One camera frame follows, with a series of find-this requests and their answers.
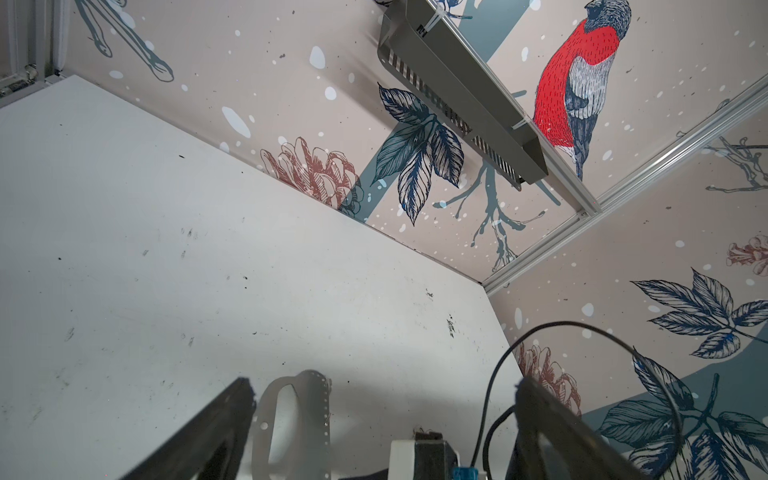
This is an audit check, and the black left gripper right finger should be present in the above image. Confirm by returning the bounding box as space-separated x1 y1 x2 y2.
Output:
506 377 648 480

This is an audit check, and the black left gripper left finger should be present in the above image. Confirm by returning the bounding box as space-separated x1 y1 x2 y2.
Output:
124 377 256 480

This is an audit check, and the silver metal keyring carabiner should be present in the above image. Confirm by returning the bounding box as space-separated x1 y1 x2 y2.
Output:
250 370 331 479

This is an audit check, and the dark grey hanging shelf basket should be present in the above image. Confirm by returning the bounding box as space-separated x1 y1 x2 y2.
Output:
377 1 549 189

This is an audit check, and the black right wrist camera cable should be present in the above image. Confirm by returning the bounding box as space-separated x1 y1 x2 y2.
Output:
469 320 684 475

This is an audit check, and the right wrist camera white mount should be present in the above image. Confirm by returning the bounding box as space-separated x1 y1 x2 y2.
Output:
386 431 483 480

